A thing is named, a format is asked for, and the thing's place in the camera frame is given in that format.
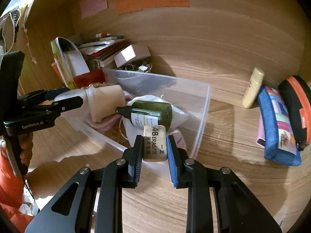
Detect pink flat case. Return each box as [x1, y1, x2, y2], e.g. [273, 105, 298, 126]
[255, 117, 266, 148]

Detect clear jar with beige contents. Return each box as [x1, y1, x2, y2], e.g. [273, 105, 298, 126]
[86, 84, 126, 123]

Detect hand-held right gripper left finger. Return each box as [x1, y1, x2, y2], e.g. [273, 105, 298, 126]
[24, 135, 144, 233]

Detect blue patchwork pencil pouch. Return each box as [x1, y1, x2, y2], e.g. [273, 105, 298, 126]
[258, 85, 302, 167]

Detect orange packet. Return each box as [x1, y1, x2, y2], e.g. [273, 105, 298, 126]
[52, 63, 64, 82]

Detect clear plastic storage box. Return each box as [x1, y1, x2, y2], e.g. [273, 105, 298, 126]
[61, 68, 211, 182]

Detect white paper bag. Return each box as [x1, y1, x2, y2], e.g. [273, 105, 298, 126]
[52, 37, 91, 83]

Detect dark green glass bottle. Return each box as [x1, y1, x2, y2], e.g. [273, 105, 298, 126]
[115, 101, 173, 130]

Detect white round container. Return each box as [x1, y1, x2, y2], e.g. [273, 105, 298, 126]
[54, 89, 88, 101]

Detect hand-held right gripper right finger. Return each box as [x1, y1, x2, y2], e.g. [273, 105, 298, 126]
[166, 135, 283, 233]

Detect black case with orange zip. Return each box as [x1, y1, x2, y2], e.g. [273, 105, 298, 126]
[278, 76, 311, 151]

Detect yellow liquid bottle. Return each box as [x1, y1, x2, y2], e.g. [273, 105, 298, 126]
[51, 40, 76, 90]

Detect pale yellow tube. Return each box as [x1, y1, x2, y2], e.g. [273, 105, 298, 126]
[242, 67, 265, 109]

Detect person's orange clothing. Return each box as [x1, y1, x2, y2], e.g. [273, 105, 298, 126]
[0, 205, 34, 233]

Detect gold bead string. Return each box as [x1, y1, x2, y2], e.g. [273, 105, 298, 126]
[81, 82, 110, 89]

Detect black and white dotted strap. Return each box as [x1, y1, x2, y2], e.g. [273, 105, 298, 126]
[10, 10, 20, 42]

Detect red pouch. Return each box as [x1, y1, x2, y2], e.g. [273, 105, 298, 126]
[73, 68, 106, 89]

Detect stack of books and papers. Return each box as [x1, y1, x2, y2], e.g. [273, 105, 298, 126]
[78, 35, 132, 72]

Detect wooden desktop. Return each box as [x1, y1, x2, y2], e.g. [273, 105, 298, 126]
[24, 97, 310, 233]

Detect pink paper note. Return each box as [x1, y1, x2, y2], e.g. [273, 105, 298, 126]
[80, 0, 108, 20]

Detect white drawstring pouch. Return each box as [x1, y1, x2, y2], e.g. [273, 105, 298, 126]
[124, 95, 189, 148]

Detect beige printed eraser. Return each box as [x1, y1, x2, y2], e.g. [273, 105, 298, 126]
[142, 125, 168, 163]

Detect metal ring trinkets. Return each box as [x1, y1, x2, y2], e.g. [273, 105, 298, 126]
[125, 63, 150, 73]

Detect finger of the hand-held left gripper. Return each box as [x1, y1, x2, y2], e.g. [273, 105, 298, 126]
[17, 89, 70, 106]
[22, 96, 83, 117]

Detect white and pink small box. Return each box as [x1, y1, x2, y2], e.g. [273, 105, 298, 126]
[114, 44, 151, 68]

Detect person's left hand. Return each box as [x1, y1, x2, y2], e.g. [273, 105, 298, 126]
[19, 133, 34, 173]

